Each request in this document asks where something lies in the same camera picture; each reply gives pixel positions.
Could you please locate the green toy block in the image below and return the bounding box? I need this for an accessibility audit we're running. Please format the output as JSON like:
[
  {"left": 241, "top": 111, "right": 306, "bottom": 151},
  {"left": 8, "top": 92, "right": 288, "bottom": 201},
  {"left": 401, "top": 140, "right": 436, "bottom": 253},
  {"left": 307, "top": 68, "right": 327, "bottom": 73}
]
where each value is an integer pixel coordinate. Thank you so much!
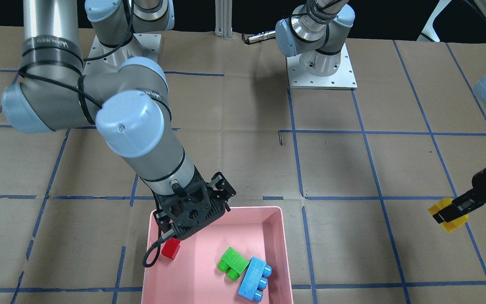
[{"left": 217, "top": 247, "right": 250, "bottom": 281}]

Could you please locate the blue toy block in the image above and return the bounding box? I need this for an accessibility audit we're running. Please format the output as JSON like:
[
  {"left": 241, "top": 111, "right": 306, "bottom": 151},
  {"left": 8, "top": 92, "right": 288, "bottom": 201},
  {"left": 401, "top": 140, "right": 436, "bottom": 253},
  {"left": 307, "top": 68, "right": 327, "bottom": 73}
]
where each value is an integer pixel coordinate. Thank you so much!
[{"left": 238, "top": 256, "right": 273, "bottom": 303}]

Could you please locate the red toy block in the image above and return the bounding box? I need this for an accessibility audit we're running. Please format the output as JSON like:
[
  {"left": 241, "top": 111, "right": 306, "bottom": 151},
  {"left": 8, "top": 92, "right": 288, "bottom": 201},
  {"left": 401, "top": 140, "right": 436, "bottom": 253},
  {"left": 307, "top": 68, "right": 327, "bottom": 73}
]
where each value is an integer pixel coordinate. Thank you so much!
[{"left": 161, "top": 237, "right": 181, "bottom": 260}]

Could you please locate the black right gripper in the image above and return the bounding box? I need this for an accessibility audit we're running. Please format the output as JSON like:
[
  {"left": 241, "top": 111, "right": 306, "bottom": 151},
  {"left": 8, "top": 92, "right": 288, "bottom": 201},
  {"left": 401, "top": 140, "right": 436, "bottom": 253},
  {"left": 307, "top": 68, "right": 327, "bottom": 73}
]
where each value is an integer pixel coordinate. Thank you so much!
[{"left": 154, "top": 169, "right": 237, "bottom": 241}]

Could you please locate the pink plastic box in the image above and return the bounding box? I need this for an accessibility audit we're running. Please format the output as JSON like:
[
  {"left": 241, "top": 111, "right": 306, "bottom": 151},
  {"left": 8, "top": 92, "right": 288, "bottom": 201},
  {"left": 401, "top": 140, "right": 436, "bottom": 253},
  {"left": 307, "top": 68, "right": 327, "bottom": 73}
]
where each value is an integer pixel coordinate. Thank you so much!
[{"left": 141, "top": 206, "right": 294, "bottom": 304}]

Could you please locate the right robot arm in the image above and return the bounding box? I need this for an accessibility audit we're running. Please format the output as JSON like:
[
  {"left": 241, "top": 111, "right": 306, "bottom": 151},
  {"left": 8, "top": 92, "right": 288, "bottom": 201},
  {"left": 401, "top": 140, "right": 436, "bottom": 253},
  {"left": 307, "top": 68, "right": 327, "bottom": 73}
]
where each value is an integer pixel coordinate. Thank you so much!
[{"left": 2, "top": 0, "right": 236, "bottom": 241}]

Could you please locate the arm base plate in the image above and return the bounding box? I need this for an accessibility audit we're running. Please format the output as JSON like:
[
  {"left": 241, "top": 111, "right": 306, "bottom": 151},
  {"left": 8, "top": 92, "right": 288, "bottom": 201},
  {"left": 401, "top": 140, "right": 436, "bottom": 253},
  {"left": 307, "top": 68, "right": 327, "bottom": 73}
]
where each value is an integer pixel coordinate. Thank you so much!
[
  {"left": 286, "top": 44, "right": 358, "bottom": 90},
  {"left": 83, "top": 33, "right": 162, "bottom": 75}
]

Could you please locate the yellow toy block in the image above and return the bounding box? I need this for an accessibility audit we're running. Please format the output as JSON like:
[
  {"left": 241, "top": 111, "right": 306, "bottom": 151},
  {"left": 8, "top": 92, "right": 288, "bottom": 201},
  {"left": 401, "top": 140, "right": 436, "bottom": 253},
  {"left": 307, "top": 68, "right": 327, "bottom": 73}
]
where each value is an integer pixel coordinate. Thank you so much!
[{"left": 427, "top": 198, "right": 469, "bottom": 233}]

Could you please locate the aluminium frame post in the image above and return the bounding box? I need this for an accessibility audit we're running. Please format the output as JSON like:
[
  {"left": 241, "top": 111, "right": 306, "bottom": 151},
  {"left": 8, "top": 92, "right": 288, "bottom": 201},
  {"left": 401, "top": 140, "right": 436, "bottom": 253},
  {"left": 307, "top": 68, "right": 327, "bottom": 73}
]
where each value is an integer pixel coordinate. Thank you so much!
[{"left": 214, "top": 0, "right": 233, "bottom": 40}]

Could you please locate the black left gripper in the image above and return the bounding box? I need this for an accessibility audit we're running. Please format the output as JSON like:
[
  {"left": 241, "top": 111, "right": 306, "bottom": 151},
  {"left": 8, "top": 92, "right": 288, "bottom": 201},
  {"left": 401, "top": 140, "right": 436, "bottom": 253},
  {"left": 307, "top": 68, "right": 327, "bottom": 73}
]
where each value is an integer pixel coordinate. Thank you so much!
[{"left": 432, "top": 168, "right": 486, "bottom": 224}]

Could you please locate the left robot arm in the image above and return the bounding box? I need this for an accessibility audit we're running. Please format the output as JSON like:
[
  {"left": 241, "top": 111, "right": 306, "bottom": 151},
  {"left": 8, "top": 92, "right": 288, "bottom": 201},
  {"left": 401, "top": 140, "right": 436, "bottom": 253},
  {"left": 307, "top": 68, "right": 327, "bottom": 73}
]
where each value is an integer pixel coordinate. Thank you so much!
[{"left": 275, "top": 0, "right": 486, "bottom": 232}]

